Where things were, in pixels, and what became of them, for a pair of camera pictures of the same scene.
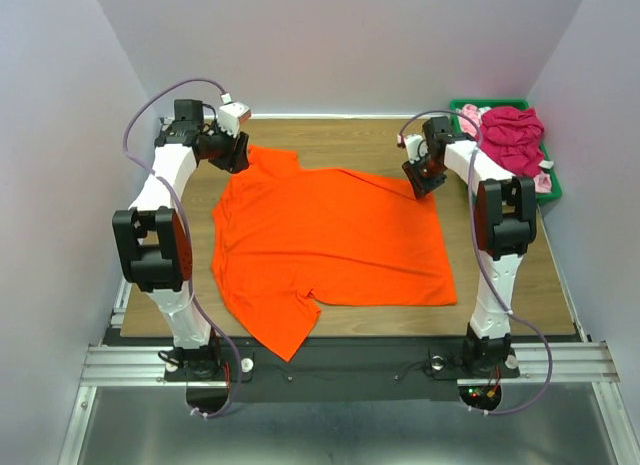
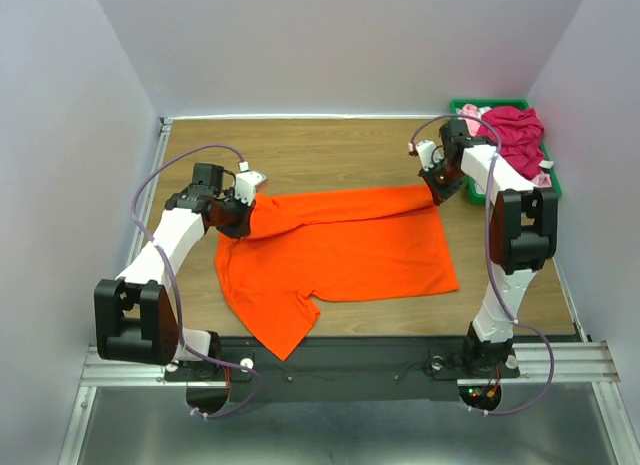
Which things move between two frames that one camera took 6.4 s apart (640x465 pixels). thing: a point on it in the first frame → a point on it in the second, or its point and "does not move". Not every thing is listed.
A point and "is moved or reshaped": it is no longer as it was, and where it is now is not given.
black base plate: [345, 369] does not move
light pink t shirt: [541, 182] does not move
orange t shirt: [292, 237] is moved or reshaped
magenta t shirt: [512, 136] does not move
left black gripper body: [220, 149] → [232, 215]
